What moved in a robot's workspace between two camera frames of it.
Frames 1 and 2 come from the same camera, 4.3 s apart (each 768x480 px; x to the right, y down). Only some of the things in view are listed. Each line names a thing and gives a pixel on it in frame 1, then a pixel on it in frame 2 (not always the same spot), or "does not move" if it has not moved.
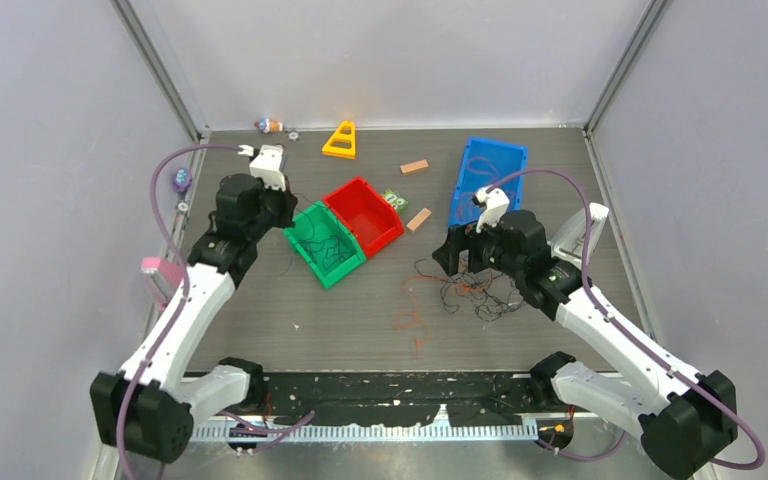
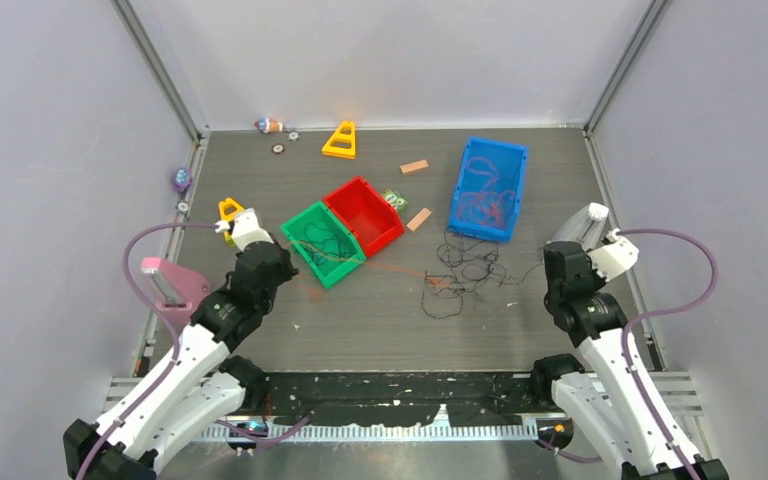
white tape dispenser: (568, 240) does not move
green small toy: (397, 201) does not move
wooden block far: (414, 166) does not move
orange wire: (410, 318) to (390, 269)
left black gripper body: (270, 215) to (286, 272)
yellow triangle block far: (350, 152) does not move
